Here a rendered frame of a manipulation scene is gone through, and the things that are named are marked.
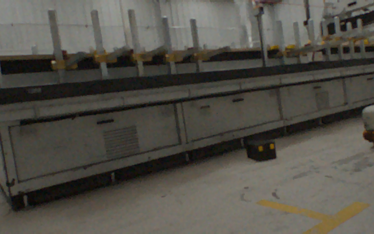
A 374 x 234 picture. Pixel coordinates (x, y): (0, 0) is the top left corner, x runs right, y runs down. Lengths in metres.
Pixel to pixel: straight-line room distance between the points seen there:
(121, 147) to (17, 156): 0.65
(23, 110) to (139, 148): 0.86
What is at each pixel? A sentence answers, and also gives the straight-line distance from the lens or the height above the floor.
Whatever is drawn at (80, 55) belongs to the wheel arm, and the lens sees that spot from 1.68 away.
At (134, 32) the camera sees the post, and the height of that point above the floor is 0.99.
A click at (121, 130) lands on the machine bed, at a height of 0.36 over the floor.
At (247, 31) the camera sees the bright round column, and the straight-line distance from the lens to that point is 7.43.
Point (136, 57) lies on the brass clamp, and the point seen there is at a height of 0.82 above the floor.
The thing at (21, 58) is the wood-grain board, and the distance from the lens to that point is 2.09.
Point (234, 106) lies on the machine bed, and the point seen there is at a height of 0.38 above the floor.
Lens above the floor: 0.49
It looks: 3 degrees down
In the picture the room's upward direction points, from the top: 8 degrees counter-clockwise
